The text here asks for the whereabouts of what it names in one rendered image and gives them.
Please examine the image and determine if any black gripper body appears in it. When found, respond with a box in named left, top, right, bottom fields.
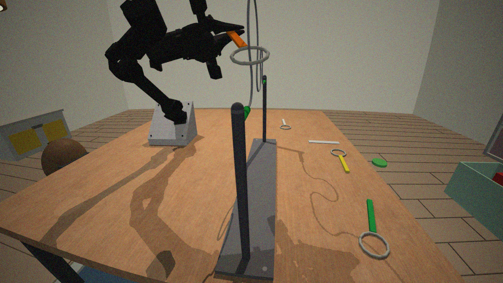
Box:
left=170, top=0, right=222, bottom=80

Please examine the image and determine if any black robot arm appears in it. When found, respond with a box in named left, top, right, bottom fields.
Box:
left=105, top=0, right=218, bottom=125

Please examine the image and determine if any yellow handle with grey loop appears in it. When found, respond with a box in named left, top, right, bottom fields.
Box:
left=330, top=148, right=350, bottom=173

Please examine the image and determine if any grey ring with green handle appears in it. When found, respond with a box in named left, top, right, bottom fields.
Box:
left=359, top=199, right=390, bottom=258

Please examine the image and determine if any grey ring with orange handle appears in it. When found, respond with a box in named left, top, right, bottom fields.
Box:
left=226, top=31, right=270, bottom=65

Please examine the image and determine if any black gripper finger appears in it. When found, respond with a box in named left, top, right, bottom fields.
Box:
left=208, top=14, right=244, bottom=35
left=213, top=30, right=245, bottom=56

